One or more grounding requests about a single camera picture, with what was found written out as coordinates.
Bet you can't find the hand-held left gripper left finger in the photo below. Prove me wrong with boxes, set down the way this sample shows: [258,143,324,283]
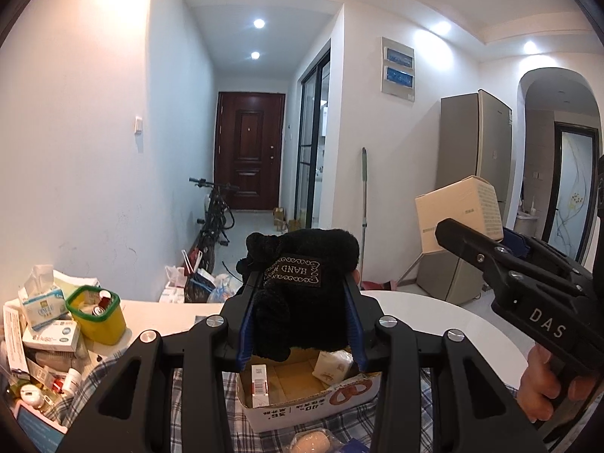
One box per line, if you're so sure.
[55,269,262,453]

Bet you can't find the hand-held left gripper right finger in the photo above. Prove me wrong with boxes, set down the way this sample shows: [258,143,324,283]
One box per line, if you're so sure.
[342,271,539,453]

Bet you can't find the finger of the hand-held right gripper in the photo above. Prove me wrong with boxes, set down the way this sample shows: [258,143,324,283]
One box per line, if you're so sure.
[502,227,590,288]
[434,218,524,293]

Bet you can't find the beige square box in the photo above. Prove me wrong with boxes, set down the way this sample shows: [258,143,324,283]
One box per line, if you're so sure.
[415,176,505,253]

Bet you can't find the white soft tissue packet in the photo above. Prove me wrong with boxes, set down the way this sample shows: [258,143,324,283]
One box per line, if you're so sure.
[312,350,354,385]

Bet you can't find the small white carton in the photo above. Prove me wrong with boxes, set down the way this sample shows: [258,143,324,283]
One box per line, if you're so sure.
[249,363,271,409]

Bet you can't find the black fuzzy glove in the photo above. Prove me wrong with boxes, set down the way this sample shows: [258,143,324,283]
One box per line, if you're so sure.
[235,229,360,362]

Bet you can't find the printed cardboard box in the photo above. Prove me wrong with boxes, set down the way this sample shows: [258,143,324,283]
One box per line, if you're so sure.
[235,347,383,432]

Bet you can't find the bagged bread bun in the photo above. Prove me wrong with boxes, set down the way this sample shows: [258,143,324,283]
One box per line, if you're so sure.
[289,427,345,453]

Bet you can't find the person's right hand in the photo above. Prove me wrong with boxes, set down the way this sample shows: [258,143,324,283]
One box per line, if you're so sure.
[518,342,600,423]

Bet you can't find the plastic bags on floor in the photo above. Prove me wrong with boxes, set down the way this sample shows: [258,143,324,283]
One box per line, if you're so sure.
[163,250,246,304]

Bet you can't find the wooden sticks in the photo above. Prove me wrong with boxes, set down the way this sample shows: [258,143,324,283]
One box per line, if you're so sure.
[396,250,425,288]

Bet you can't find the patterned glass door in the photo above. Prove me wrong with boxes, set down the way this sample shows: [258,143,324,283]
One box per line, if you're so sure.
[542,123,600,265]

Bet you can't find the blue plaid cloth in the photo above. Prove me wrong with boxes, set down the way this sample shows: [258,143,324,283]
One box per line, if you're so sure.
[61,354,520,453]

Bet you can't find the beige refrigerator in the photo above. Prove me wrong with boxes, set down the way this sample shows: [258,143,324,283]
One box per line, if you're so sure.
[416,89,513,305]

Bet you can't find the black bicycle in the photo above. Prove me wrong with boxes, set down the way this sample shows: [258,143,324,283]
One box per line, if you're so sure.
[183,178,241,274]

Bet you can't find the yellow container with green rim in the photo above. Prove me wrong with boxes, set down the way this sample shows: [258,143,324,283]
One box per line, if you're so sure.
[65,285,128,345]

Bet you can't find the pale green packet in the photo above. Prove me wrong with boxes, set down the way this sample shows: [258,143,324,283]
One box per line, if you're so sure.
[53,270,101,303]

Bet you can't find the dark brown entrance door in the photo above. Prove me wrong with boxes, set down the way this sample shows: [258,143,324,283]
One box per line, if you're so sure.
[214,92,286,211]

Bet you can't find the black framed glass sliding door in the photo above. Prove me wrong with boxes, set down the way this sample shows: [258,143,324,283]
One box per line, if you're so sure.
[295,49,331,230]

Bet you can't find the grey electrical panel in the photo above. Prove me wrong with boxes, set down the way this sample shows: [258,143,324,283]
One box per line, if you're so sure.
[381,36,416,103]

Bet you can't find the white tissue pack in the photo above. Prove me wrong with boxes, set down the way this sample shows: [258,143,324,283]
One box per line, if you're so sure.
[18,264,67,331]

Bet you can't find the tablet in pink case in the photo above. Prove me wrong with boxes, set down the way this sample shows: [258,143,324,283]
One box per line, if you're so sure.
[14,401,69,453]

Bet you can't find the white printed flat box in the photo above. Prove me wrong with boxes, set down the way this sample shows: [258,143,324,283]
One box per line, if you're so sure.
[2,304,30,373]

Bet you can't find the grey mop handle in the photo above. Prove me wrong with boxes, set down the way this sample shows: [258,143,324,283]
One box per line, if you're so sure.
[361,147,370,284]

